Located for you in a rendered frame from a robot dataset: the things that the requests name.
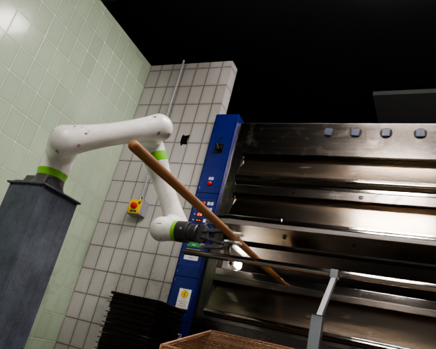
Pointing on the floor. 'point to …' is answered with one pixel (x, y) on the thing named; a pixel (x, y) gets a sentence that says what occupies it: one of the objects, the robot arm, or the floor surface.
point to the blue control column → (215, 170)
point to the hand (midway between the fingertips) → (234, 237)
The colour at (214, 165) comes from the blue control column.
